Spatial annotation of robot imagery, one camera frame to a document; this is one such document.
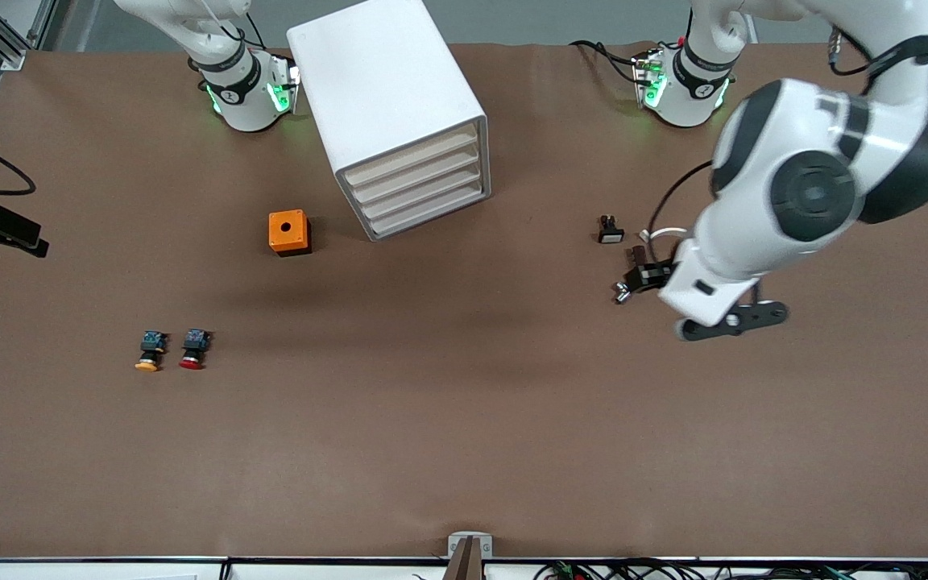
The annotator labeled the red mushroom push button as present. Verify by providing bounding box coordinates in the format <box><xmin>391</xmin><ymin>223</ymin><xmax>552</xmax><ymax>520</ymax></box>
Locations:
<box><xmin>179</xmin><ymin>328</ymin><xmax>212</xmax><ymax>371</ymax></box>

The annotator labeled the yellow mushroom push button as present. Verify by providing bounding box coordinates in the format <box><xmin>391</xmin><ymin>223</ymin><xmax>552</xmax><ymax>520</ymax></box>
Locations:
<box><xmin>135</xmin><ymin>329</ymin><xmax>169</xmax><ymax>373</ymax></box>

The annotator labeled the orange box with hole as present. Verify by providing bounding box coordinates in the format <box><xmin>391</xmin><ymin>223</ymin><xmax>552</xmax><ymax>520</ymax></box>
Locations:
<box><xmin>268</xmin><ymin>209</ymin><xmax>312</xmax><ymax>257</ymax></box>

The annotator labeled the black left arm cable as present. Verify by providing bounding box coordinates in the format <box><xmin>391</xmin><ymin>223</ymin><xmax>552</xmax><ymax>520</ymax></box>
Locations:
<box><xmin>646</xmin><ymin>24</ymin><xmax>928</xmax><ymax>242</ymax></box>

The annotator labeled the black left base cable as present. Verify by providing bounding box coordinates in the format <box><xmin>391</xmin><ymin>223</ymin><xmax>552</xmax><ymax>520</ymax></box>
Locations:
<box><xmin>570</xmin><ymin>39</ymin><xmax>650</xmax><ymax>85</ymax></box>

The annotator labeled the grey metal mounting bracket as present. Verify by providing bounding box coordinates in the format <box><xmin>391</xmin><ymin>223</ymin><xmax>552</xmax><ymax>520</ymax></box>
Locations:
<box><xmin>448</xmin><ymin>532</ymin><xmax>494</xmax><ymax>559</ymax></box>

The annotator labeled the brown tapered post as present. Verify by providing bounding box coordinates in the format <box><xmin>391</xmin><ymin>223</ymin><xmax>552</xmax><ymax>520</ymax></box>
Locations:
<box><xmin>441</xmin><ymin>536</ymin><xmax>485</xmax><ymax>580</ymax></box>

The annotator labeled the white table edge rail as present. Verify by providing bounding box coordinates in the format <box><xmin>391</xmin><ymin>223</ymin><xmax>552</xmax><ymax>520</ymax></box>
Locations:
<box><xmin>0</xmin><ymin>556</ymin><xmax>928</xmax><ymax>580</ymax></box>

